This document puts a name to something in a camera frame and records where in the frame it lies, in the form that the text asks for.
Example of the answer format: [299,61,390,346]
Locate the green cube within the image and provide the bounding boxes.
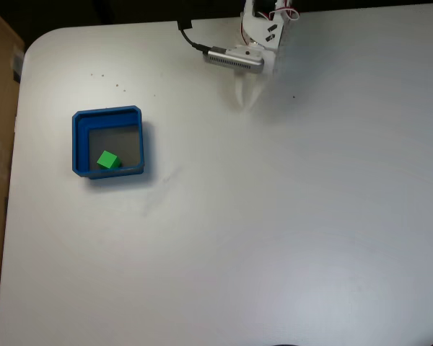
[96,150,123,170]

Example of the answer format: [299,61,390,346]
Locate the blue square box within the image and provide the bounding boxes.
[71,105,146,180]

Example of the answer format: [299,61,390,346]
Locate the silver bar camera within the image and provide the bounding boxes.
[203,45,266,74]

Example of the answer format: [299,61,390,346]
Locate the red and white servo wires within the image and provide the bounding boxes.
[241,0,301,41]

